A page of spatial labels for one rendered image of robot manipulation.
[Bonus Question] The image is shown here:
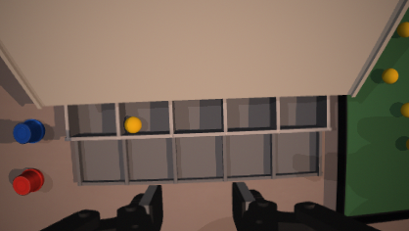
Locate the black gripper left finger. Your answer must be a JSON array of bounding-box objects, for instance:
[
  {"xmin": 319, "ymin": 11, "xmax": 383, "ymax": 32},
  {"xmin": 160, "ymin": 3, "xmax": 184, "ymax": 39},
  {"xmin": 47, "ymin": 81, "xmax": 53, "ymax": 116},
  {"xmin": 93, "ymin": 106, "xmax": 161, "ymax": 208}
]
[{"xmin": 40, "ymin": 185, "xmax": 163, "ymax": 231}]

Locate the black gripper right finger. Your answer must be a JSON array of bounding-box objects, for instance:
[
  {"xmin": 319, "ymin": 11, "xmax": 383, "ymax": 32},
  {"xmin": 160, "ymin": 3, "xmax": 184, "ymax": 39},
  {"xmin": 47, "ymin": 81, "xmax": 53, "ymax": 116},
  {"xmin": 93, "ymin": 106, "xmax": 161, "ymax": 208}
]
[{"xmin": 232, "ymin": 182, "xmax": 381, "ymax": 231}]

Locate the green tray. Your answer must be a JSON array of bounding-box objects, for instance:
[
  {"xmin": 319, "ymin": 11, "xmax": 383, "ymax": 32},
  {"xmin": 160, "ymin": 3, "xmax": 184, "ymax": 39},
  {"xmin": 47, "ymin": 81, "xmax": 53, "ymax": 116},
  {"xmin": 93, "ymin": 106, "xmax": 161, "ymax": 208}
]
[{"xmin": 336, "ymin": 29, "xmax": 409, "ymax": 224}]

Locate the red plug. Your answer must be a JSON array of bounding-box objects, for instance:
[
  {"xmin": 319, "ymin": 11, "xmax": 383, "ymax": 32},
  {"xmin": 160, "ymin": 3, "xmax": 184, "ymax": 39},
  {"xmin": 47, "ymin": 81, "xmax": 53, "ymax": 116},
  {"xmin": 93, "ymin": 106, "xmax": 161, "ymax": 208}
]
[{"xmin": 13, "ymin": 168, "xmax": 44, "ymax": 196}]

